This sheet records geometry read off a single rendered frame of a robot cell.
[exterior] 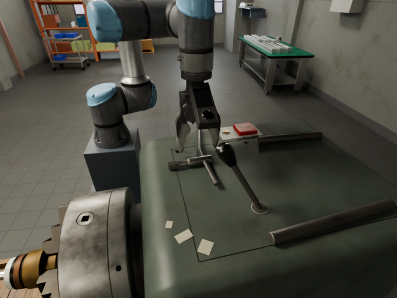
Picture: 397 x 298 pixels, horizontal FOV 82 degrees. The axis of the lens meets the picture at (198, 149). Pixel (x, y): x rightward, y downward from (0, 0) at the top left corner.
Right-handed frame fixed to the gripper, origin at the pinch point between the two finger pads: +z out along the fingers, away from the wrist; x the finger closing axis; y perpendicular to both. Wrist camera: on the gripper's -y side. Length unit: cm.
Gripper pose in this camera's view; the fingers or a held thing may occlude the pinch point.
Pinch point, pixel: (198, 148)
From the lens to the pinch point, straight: 61.9
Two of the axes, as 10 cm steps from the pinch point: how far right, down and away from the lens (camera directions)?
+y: -2.3, -5.4, 8.1
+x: -9.7, 1.3, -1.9
